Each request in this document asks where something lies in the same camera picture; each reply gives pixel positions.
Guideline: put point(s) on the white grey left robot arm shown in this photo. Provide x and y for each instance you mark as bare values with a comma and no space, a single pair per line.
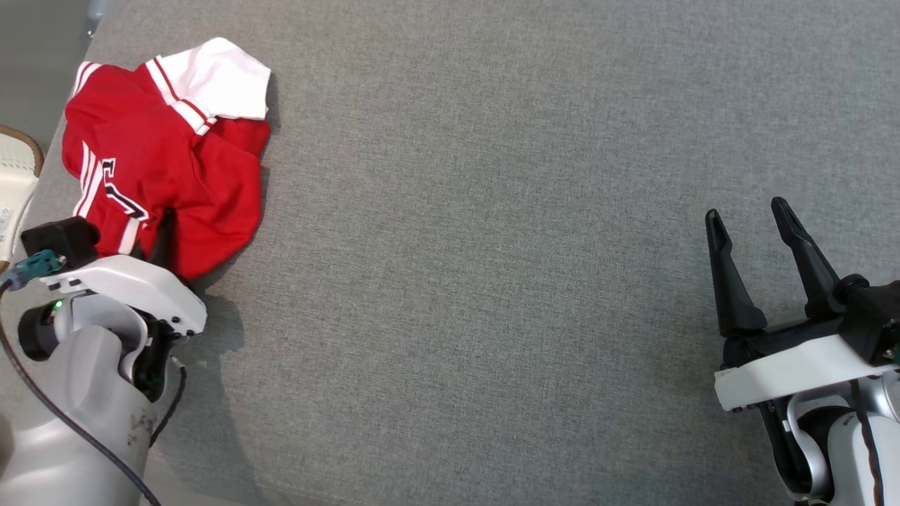
84,393

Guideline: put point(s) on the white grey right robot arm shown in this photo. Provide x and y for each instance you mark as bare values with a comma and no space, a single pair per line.
844,450

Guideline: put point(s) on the white basket with brown rim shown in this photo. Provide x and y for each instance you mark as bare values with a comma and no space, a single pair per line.
15,190

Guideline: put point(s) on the teal left camera connector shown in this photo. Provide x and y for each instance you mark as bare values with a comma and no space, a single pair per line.
31,268

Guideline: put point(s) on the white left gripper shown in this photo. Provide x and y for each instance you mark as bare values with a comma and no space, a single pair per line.
140,284

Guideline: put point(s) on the red white number jersey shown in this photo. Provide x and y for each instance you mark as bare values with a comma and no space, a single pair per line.
169,161

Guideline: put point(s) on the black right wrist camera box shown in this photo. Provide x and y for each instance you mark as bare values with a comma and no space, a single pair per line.
872,316

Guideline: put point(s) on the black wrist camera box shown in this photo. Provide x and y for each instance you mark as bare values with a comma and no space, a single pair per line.
872,316
63,239

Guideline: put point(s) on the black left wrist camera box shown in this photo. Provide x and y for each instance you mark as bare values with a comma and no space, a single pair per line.
63,239

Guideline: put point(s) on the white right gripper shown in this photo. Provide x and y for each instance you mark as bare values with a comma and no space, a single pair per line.
794,365

